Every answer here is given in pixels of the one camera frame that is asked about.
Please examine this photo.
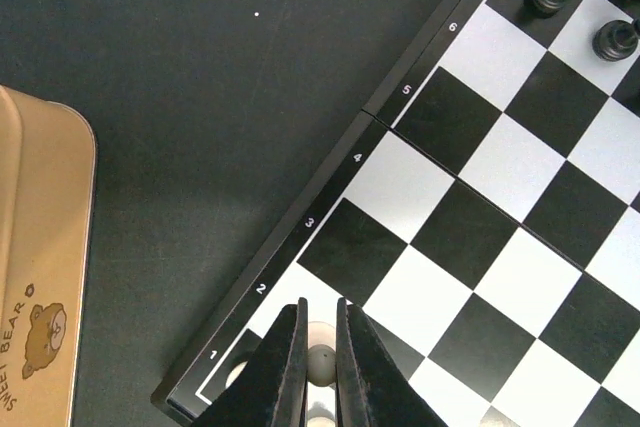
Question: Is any white rook piece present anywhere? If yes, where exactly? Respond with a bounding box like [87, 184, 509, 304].
[225, 361, 247, 388]

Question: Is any gold metal tin tray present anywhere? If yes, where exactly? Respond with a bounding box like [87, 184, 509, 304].
[1, 87, 96, 426]

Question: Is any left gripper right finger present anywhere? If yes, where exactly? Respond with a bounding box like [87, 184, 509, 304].
[336, 297, 445, 427]

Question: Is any black and white chessboard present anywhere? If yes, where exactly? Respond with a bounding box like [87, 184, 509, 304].
[152, 0, 639, 426]

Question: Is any white pawn piece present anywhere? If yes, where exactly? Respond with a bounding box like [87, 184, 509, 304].
[307, 321, 336, 387]

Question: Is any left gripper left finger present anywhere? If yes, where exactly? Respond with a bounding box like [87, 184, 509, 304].
[191, 298, 308, 427]

